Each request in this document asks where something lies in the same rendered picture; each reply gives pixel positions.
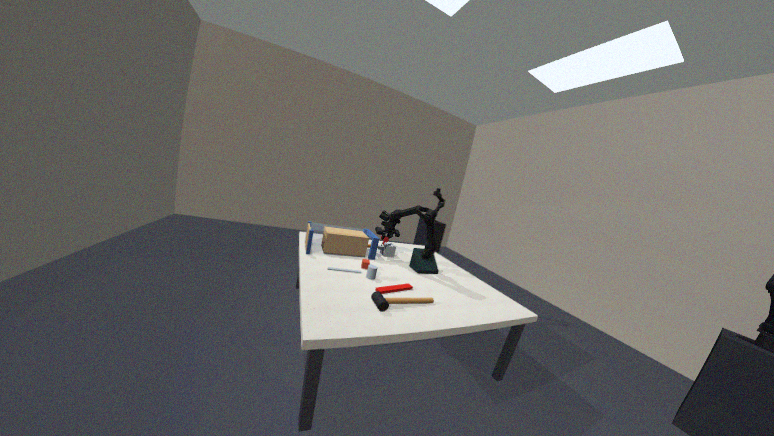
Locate hammer with wooden handle and black head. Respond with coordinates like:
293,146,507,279
371,291,434,312

